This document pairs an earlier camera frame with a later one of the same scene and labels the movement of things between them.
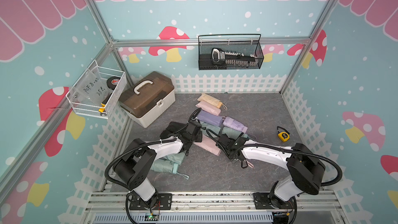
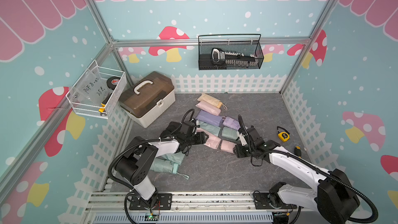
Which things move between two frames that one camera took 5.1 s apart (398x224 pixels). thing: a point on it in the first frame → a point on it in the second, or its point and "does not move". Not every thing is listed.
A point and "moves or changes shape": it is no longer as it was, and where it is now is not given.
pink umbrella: (209, 144) moves or changes shape
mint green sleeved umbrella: (232, 133) does not move
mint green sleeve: (215, 129) does not move
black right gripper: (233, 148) → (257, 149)
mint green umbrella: (167, 166) does not move
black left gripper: (199, 136) does not move
